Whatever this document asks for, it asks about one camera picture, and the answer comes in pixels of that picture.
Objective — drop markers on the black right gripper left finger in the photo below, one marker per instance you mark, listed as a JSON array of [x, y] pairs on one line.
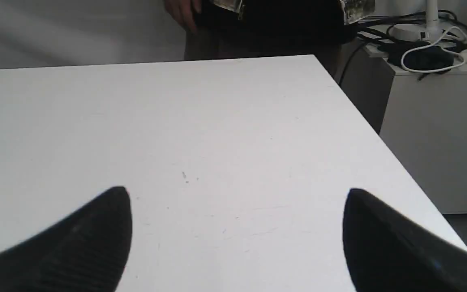
[[87, 251]]

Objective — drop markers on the black right gripper right finger in bag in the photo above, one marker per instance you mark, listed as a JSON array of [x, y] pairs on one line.
[[387, 252]]

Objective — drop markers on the person's left hand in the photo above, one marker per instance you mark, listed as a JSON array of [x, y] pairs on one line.
[[182, 12]]

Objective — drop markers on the white side cabinet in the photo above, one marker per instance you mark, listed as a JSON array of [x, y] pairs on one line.
[[423, 122]]

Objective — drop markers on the white desk lamp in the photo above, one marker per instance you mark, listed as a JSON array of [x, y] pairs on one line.
[[430, 29]]

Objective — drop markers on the person in white jacket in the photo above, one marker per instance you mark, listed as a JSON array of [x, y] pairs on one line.
[[232, 29]]

